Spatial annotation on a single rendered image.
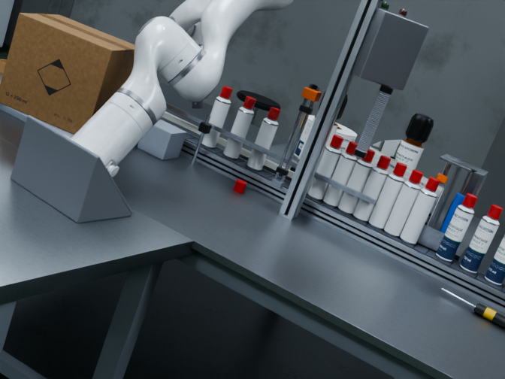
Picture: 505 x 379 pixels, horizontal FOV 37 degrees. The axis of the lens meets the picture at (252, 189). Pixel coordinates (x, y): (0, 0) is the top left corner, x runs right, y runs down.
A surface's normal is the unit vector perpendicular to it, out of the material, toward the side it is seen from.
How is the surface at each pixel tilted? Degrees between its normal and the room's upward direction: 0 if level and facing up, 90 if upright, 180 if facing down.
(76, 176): 90
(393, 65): 90
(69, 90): 90
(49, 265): 0
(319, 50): 90
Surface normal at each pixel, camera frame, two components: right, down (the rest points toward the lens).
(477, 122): -0.49, 0.07
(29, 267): 0.34, -0.90
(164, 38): 0.44, 0.00
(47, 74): -0.23, 0.20
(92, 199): 0.78, 0.43
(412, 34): 0.46, 0.41
